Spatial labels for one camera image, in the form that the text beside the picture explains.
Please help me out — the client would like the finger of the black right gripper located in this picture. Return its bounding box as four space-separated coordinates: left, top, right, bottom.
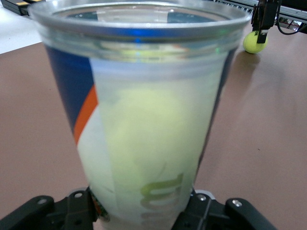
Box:
257 0 275 45
250 1 261 33

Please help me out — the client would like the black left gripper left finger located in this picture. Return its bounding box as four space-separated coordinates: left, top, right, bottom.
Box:
0 188 98 230

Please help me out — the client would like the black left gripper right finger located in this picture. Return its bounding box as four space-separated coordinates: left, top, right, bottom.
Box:
172 190 279 230

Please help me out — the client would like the yellow tennis ball Wilson print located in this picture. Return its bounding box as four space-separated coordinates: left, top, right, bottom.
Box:
243 31 269 54

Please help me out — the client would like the yellow tennis ball small mark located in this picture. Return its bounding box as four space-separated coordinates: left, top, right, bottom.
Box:
99 83 214 190

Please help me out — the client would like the clear Wilson tennis ball can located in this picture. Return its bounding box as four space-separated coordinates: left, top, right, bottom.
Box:
27 0 252 230

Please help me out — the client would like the brown table mat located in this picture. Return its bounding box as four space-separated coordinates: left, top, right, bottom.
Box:
0 23 307 230

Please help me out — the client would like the black box yellow label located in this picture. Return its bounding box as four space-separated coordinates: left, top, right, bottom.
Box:
4 0 33 15

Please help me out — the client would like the aluminium table frame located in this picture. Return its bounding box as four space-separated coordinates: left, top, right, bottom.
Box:
217 0 307 26

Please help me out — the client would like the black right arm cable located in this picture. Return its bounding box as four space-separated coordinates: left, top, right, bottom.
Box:
273 14 307 35

